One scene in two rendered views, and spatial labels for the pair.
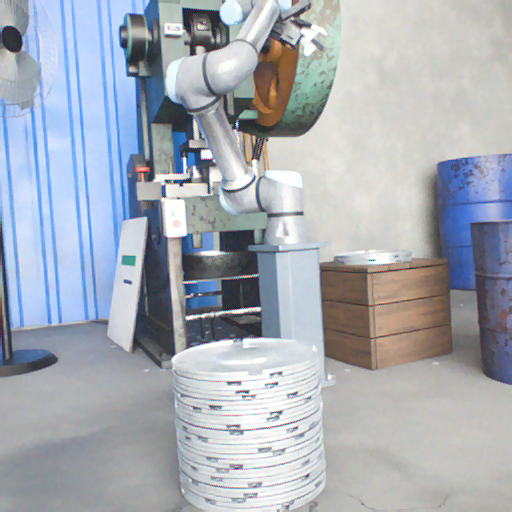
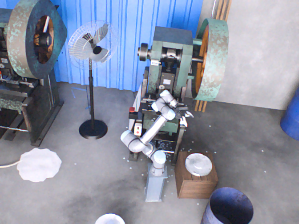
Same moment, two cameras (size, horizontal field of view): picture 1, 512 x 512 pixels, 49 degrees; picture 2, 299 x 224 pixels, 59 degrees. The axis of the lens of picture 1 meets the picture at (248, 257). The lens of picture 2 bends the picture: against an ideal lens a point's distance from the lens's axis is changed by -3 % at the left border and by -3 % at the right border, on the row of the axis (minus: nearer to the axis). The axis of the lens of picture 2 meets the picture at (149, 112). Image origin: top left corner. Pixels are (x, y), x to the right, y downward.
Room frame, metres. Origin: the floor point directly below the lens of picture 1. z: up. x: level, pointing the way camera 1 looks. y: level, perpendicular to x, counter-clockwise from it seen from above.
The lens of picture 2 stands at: (0.12, -0.60, 2.65)
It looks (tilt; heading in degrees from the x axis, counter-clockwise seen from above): 40 degrees down; 21
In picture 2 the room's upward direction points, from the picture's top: 7 degrees clockwise
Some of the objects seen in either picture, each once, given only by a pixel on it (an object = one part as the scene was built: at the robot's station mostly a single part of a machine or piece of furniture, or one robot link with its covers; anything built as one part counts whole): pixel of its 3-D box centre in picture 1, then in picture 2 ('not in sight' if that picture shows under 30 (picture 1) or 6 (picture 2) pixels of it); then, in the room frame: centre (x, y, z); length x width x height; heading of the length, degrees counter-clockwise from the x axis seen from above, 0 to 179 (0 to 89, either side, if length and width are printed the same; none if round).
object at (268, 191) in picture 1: (282, 191); (159, 158); (1.79, -0.12, 0.62); 0.13 x 0.12 x 0.14; 63
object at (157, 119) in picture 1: (197, 161); (164, 87); (2.63, 0.21, 0.83); 0.79 x 0.43 x 1.34; 21
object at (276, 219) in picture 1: (286, 228); (158, 166); (1.79, -0.13, 0.50); 0.15 x 0.15 x 0.10
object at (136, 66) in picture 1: (140, 43); (146, 53); (2.42, 0.39, 1.31); 0.22 x 0.12 x 0.22; 21
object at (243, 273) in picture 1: (213, 275); (158, 127); (2.50, 0.16, 0.31); 0.43 x 0.42 x 0.01; 111
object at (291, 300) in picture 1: (291, 314); (155, 182); (1.79, -0.13, 0.23); 0.19 x 0.19 x 0.45; 31
